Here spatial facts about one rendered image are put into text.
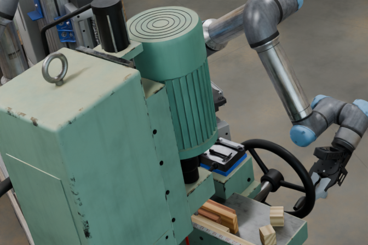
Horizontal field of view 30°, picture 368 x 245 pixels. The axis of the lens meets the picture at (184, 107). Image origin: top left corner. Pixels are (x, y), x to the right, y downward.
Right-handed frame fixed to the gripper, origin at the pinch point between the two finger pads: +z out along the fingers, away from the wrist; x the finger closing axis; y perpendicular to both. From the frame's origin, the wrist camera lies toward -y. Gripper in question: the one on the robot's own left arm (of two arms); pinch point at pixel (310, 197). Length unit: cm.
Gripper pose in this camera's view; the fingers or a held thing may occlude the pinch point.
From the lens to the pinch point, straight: 213.0
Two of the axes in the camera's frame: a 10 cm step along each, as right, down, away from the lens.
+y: 4.3, 4.7, 7.7
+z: -5.2, 8.2, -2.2
